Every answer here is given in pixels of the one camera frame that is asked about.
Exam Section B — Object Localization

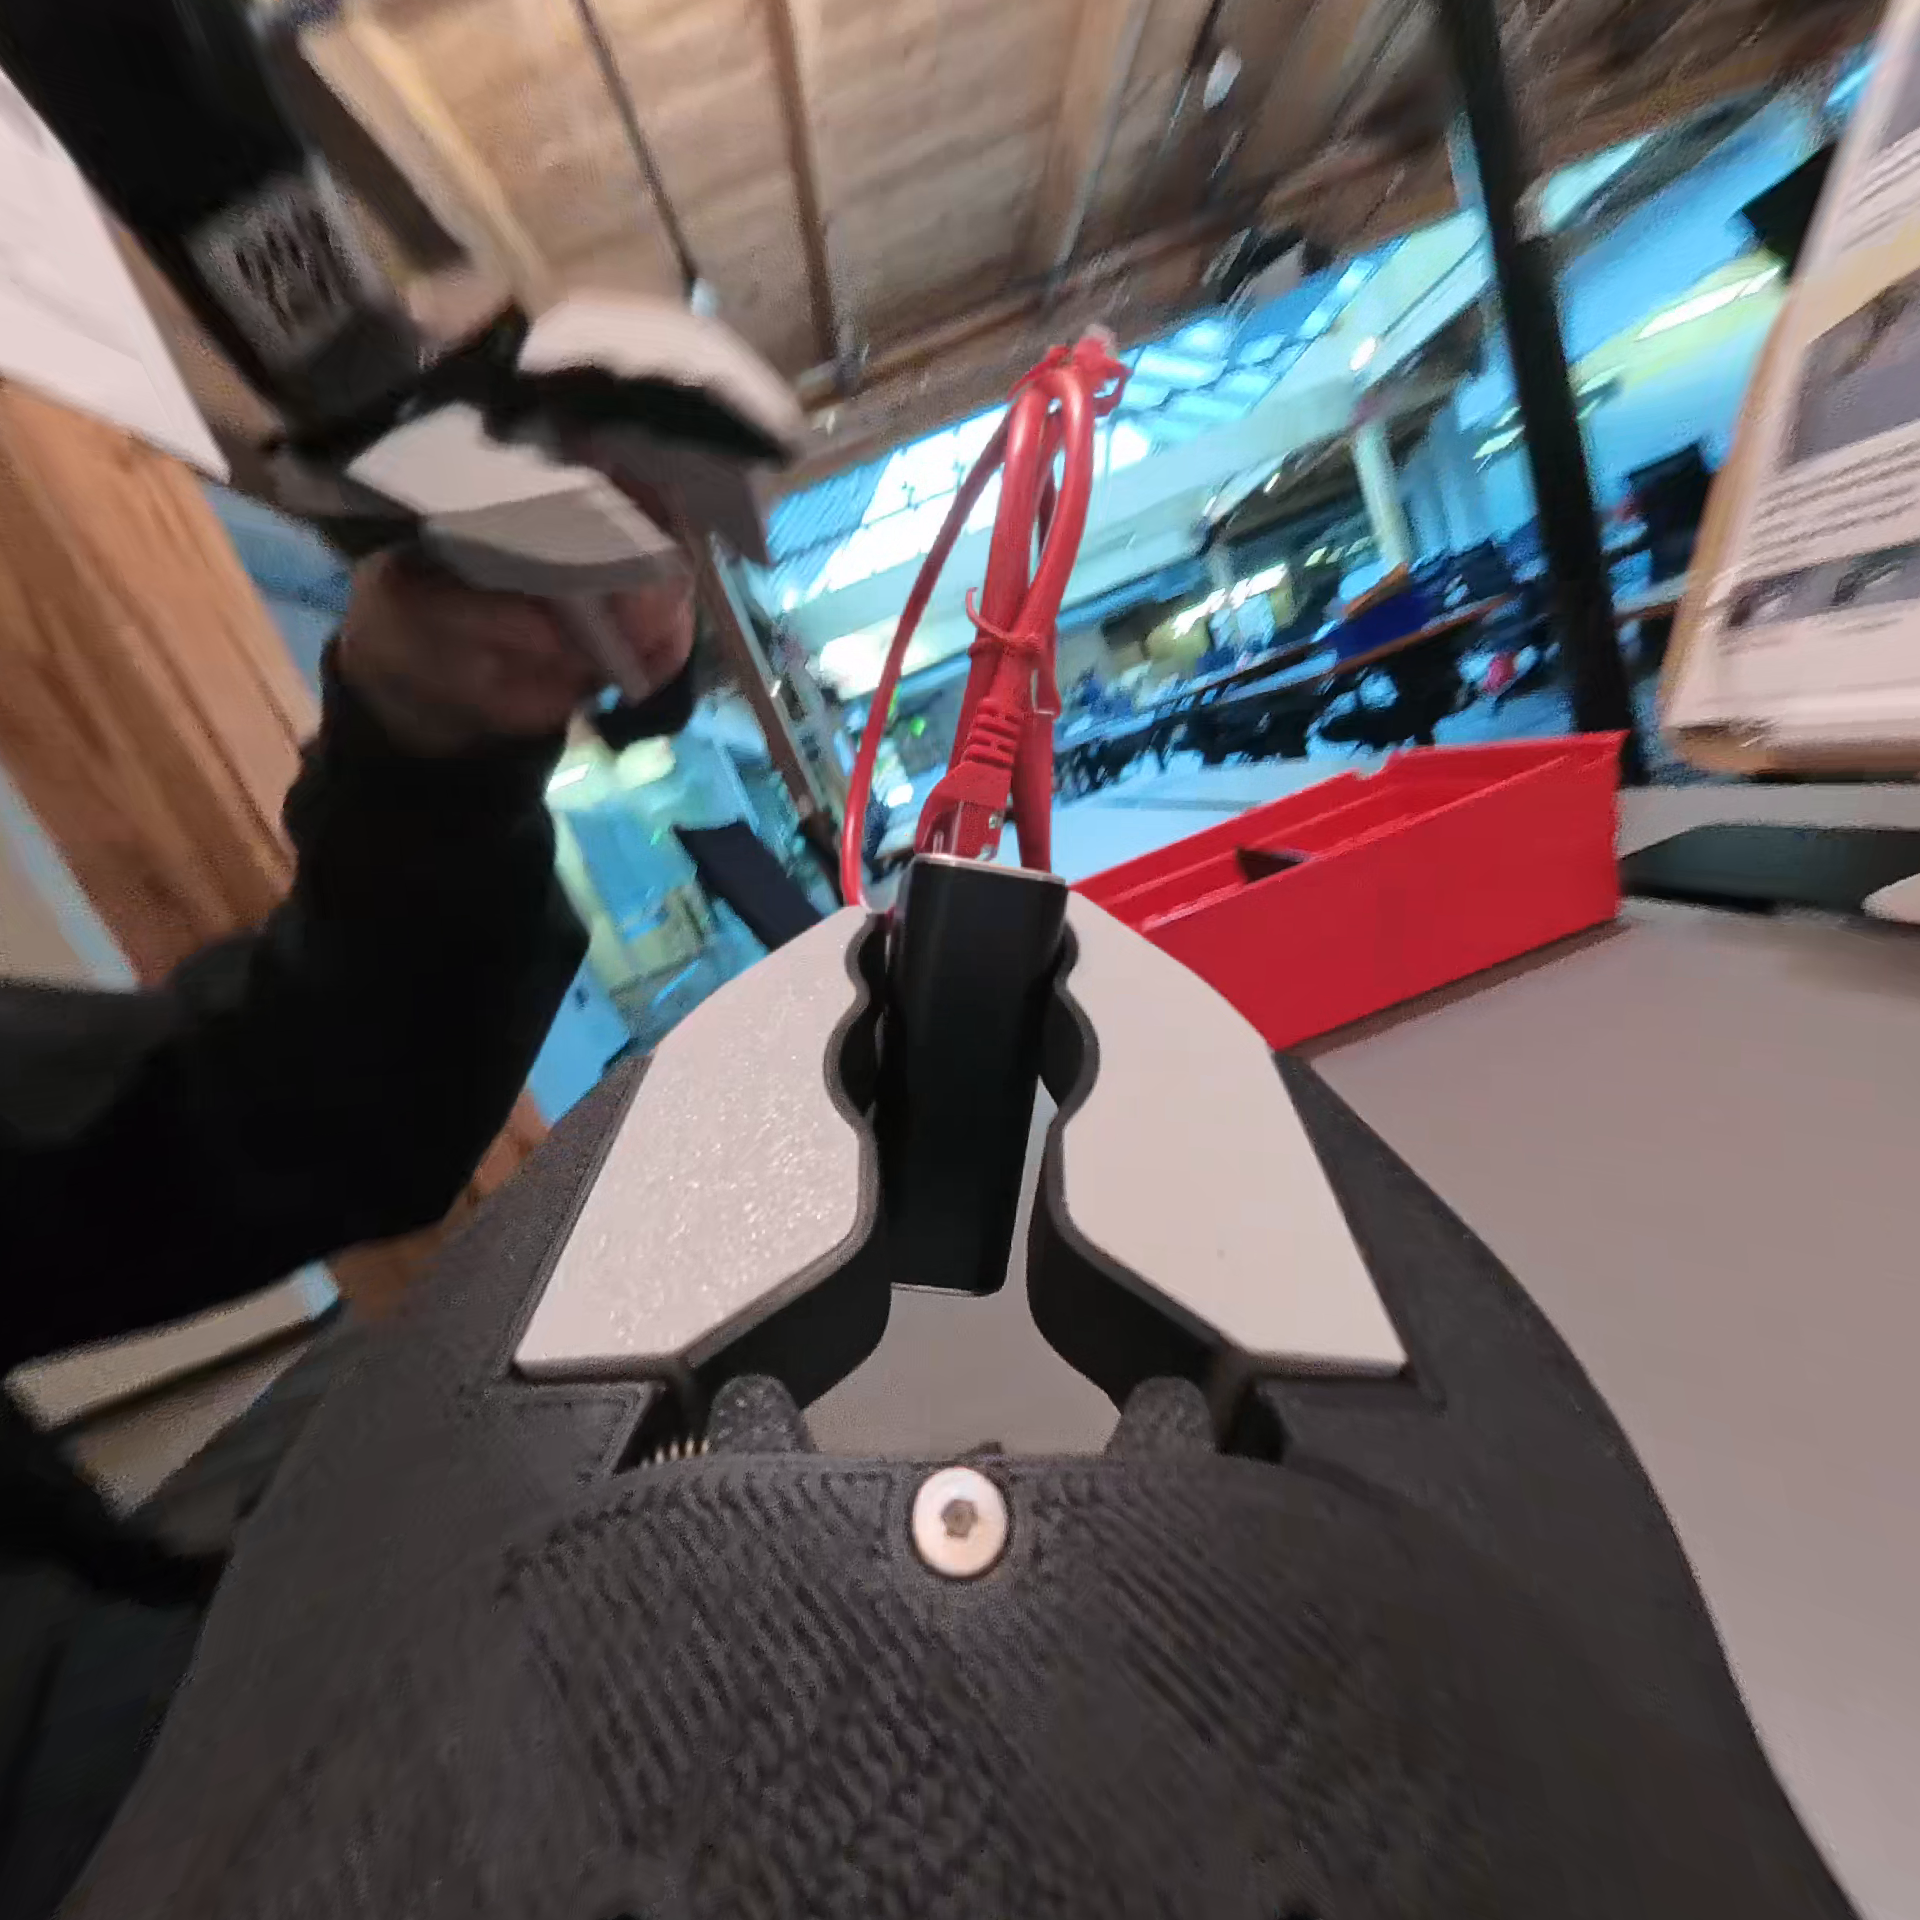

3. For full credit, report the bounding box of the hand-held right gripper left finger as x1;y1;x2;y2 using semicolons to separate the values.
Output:
511;905;899;1399

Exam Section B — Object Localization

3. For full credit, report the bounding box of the black flat pad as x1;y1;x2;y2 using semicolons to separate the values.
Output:
1620;825;1920;916

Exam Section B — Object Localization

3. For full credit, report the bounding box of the person's left forearm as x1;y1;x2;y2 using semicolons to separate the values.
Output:
0;660;594;1358

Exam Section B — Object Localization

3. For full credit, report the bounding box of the black office chair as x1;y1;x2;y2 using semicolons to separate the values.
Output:
676;817;830;957

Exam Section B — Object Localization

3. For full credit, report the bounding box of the person's left hand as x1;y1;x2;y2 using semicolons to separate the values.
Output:
337;546;703;755

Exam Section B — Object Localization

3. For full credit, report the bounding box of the red plastic bin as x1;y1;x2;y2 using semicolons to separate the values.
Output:
1072;731;1631;1052

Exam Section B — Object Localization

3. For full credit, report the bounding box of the printed instruction sheet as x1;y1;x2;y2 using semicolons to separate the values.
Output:
1657;0;1920;781

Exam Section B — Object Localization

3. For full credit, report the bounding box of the black pole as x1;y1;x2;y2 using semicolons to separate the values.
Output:
1431;0;1646;786

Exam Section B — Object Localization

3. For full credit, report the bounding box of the wooden post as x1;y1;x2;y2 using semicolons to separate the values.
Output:
0;381;327;986

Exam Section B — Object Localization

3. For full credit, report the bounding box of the red ethernet cable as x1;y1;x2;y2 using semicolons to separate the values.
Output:
836;333;1137;921

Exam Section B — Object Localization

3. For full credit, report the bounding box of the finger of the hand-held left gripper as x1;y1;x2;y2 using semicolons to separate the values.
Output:
515;291;812;467
337;405;693;702

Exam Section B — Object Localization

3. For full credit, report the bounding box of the white paper notice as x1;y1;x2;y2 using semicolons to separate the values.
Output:
0;68;235;485

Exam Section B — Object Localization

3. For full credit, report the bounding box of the black port adapter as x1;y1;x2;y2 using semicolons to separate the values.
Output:
875;856;1074;1299

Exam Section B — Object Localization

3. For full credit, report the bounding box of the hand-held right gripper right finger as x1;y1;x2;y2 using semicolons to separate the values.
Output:
1028;899;1411;1399

